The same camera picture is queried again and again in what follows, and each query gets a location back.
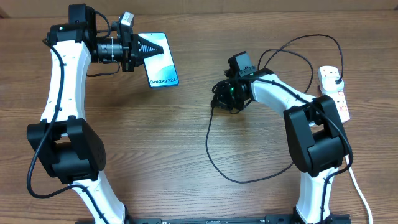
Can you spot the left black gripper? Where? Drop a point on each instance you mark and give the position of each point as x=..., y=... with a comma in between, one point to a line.
x=132, y=45

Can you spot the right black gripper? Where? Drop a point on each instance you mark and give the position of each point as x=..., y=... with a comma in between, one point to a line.
x=219, y=100

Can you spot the blue Galaxy smartphone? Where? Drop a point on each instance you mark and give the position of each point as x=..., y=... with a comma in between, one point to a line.
x=160, y=69

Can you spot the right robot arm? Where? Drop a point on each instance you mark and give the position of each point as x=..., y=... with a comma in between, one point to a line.
x=316, y=137

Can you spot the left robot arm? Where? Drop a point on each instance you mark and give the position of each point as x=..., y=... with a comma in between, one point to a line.
x=63, y=141

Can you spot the white charger plug adapter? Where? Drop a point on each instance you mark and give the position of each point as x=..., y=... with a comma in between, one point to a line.
x=330, y=85

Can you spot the white power strip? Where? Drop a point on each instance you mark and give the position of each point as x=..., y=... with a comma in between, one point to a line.
x=328, y=71

